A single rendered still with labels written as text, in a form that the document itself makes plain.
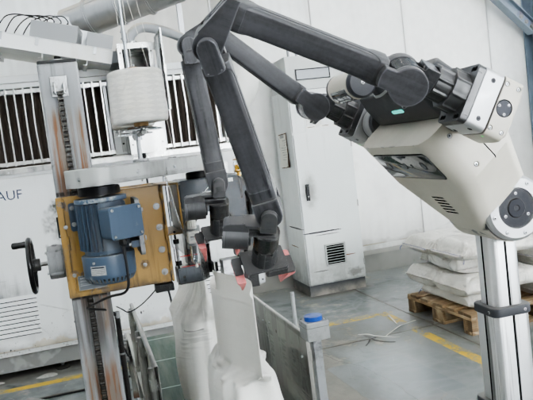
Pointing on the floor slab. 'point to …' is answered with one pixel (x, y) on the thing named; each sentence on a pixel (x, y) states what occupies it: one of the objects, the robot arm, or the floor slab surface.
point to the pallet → (445, 309)
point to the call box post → (319, 370)
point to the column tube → (81, 157)
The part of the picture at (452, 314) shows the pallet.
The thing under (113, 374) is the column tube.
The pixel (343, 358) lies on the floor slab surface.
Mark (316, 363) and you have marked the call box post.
